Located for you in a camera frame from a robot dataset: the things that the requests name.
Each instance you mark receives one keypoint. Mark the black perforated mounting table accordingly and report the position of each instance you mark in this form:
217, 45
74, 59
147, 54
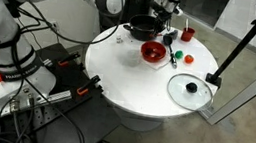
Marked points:
94, 120

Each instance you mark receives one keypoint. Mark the aluminium rail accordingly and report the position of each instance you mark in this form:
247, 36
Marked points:
57, 97

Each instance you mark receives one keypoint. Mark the black ladle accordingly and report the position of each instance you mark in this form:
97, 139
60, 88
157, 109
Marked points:
167, 40

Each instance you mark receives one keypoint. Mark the aluminium partition frame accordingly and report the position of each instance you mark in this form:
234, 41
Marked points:
250, 90

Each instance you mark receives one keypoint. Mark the red mug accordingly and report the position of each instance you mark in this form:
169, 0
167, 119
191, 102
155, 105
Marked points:
187, 35

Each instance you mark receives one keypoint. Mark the white napkin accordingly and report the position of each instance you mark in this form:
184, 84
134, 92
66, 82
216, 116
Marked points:
161, 65

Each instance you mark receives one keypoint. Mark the black cooking pot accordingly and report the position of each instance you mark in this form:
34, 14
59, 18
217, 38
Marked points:
142, 26

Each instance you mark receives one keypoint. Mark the green toy vegetable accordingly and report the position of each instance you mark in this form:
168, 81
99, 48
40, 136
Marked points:
179, 54

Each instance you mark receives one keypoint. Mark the glass pot lid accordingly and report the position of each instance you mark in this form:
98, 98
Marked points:
181, 96

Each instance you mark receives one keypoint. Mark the red bowl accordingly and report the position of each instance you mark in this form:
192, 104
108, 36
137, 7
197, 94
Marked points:
153, 51

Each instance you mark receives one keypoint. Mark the white utensil in mug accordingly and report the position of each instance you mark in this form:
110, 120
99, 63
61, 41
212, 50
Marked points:
186, 24

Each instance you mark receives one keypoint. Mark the white pill bottle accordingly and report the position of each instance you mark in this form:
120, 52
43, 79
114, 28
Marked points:
119, 40

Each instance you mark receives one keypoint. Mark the black tripod stand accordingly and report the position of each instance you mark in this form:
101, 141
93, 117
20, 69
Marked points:
239, 46

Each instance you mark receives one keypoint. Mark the grey shaker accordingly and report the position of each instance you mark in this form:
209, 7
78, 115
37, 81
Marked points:
175, 34

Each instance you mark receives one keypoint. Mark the black cabinet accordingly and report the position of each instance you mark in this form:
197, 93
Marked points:
137, 5

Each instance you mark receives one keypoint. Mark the white wall outlet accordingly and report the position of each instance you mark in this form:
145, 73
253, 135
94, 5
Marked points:
54, 26

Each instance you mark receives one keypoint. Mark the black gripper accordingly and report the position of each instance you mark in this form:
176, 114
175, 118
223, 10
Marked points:
163, 12

